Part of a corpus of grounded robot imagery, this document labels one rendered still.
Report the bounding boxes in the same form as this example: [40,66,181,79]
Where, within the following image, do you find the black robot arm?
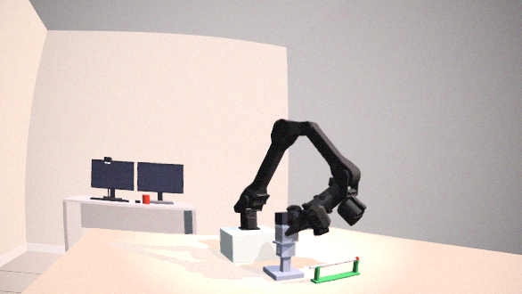
[233,118,366,231]

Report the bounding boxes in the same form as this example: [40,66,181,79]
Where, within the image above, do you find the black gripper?
[284,193,334,236]

